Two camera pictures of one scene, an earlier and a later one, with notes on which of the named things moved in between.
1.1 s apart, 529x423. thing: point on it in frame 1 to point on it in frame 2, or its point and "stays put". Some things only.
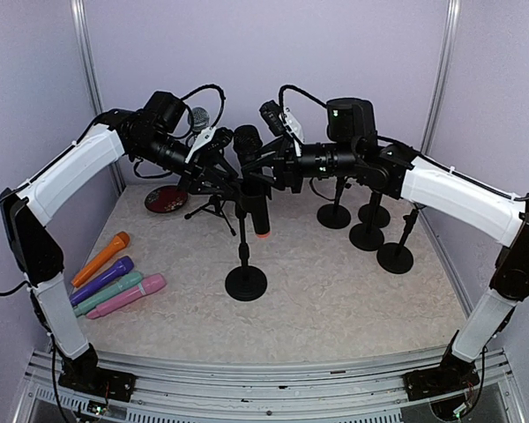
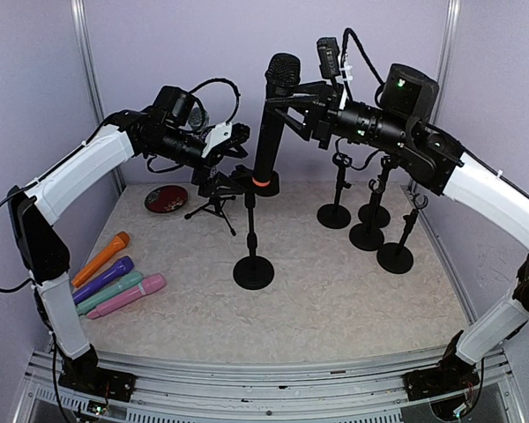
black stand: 335,215 stays put
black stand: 397,258 stays put
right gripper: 284,163 to 325,95
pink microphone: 150,284 stays put
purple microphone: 123,266 stays put
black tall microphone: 247,141 to 281,77
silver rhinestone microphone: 200,119 stays put
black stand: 245,283 to 252,272
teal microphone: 126,279 stays put
